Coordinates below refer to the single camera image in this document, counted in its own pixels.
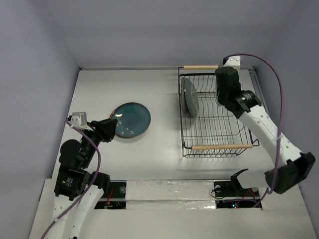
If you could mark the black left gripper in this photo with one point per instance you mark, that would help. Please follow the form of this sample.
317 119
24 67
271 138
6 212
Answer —
101 126

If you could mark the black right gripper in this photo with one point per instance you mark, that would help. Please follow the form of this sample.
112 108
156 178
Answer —
222 97

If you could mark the dark teal brown-rimmed plate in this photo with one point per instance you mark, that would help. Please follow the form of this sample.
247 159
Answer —
133 119

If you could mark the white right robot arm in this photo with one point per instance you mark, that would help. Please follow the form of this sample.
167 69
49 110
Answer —
291 165

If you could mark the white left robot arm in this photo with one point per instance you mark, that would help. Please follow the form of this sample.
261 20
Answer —
79 183

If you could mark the grey patterned plate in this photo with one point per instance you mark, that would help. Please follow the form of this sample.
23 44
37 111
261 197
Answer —
189 98

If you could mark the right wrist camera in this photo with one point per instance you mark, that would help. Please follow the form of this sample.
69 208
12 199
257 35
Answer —
232 61

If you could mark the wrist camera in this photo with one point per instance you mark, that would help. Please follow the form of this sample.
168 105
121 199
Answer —
232 61
79 121

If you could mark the aluminium rail on table edge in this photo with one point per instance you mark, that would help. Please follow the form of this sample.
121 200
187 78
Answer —
269 134

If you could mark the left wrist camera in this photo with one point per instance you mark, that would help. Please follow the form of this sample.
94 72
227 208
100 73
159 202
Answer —
79 121

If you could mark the black wire dish rack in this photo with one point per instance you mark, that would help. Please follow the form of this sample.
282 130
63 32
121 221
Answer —
215 131

